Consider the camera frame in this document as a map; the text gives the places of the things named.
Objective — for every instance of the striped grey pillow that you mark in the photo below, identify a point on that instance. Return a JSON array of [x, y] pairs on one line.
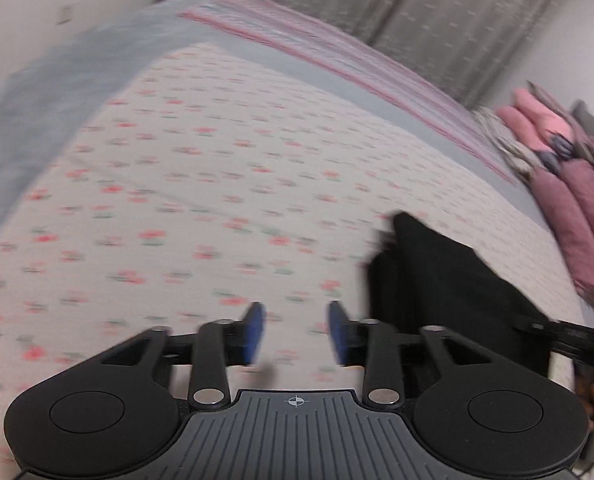
[[509, 145]]

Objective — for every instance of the white wall outlet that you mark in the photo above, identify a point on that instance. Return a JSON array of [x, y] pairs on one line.
[[67, 13]]

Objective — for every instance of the floral print bed sheet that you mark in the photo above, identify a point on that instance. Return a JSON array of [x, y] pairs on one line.
[[227, 185]]

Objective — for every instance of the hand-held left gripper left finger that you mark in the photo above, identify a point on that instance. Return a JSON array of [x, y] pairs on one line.
[[253, 332]]

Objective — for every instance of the black pants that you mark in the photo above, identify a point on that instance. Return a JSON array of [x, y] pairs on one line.
[[442, 285]]

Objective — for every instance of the grey-blue bed cover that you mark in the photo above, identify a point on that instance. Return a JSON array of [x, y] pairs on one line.
[[37, 110]]

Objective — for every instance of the pink striped blanket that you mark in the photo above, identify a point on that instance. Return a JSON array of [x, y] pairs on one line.
[[337, 55]]

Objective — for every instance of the grey patterned curtain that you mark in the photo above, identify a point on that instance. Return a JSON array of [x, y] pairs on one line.
[[427, 15]]

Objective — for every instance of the pink pillow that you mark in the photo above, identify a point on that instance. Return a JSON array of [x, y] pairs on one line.
[[534, 120]]

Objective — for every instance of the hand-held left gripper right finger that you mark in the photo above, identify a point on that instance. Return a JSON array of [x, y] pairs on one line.
[[338, 332]]

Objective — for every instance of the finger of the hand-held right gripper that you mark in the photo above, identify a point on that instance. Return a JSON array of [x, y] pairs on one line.
[[572, 336]]

